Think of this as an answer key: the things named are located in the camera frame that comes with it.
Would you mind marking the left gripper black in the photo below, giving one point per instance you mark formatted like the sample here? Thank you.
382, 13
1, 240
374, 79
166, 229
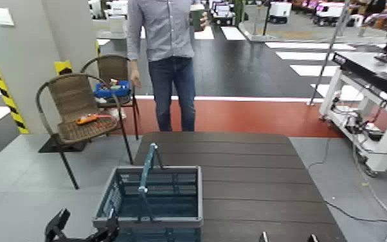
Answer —
78, 239

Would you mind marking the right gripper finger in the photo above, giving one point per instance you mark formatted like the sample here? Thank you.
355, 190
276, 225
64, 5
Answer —
264, 237
313, 238

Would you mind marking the brown wicker chair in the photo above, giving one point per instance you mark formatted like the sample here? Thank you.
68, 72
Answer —
114, 67
78, 131

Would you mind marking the orange hand tool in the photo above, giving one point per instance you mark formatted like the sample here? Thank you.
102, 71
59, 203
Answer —
87, 119

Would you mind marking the blue plastic bin with items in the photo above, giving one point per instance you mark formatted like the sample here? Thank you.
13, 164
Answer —
112, 91

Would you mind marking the long yellow-black hazard strip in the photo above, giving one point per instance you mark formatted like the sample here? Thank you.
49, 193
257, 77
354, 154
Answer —
8, 99

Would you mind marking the short yellow-black hazard strip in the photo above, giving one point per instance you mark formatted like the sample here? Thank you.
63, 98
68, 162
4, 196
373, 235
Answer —
63, 67

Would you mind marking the slanted metal pole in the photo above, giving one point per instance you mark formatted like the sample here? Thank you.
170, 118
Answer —
328, 54

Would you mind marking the person in grey shirt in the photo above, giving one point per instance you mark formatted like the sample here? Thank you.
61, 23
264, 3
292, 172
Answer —
166, 33

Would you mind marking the white delivery robot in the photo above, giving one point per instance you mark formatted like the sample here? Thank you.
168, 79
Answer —
280, 10
328, 11

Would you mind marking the dark green cup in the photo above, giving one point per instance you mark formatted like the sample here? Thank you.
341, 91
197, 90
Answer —
197, 20

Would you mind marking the white wall plate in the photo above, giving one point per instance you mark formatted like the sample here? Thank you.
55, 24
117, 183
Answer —
2, 16

